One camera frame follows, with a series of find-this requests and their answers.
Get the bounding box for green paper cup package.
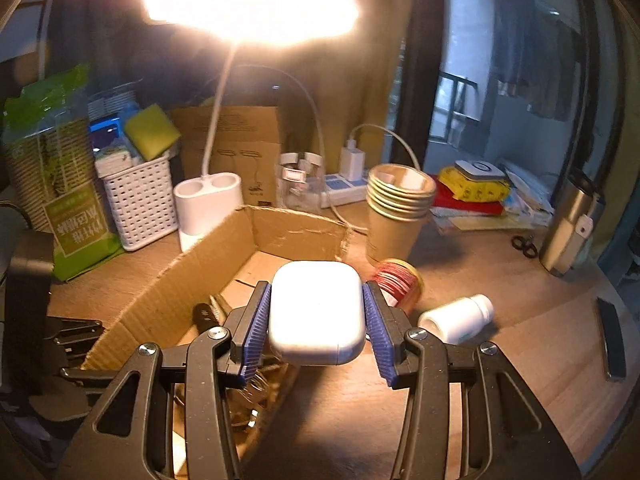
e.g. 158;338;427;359
2;64;126;283

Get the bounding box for pile of papers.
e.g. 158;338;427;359
432;160;558;233

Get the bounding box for olive curtain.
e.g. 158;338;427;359
280;10;431;181

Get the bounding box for black scissors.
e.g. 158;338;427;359
511;234;540;258

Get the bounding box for yellow-green sponge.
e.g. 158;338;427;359
124;104;182;161

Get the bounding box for red booklet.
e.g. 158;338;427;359
431;192;506;217

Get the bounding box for white charging cable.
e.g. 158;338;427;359
347;122;423;173

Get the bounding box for black flat device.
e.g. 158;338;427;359
595;296;628;382

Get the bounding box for stainless steel thermos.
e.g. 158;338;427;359
539;169;607;277

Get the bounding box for white desk lamp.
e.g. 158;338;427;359
140;0;361;253

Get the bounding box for white power strip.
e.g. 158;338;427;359
320;172;373;208

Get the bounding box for white woven plastic basket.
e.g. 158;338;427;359
95;147;181;252

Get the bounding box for hanging clothes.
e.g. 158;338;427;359
492;0;583;121

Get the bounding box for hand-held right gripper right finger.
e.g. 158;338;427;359
362;280;583;480

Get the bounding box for balcony railing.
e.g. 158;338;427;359
435;72;488;146

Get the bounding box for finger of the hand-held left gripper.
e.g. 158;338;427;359
47;312;106;358
60;362;126;388

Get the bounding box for yellow packet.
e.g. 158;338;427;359
437;166;511;202

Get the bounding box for white pill bottle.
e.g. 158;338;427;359
417;294;496;346

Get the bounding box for clear plastic container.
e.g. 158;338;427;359
275;151;328;211

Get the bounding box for stack of brown paper cups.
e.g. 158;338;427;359
365;162;437;267

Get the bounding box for red wire spool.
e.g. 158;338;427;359
372;258;426;313

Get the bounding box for brown lamp carton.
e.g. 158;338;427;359
167;105;283;208

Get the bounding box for white lamp cord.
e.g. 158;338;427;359
240;65;368;233

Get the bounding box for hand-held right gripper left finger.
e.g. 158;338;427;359
55;280;273;480

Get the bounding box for white earbuds case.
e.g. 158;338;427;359
267;260;367;367

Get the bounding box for black cylindrical flashlight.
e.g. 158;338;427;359
192;302;231;333

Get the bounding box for brown cardboard box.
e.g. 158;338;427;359
80;204;361;480

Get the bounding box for white round device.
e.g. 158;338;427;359
454;159;506;181

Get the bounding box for white charger plug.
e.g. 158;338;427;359
341;146;363;182

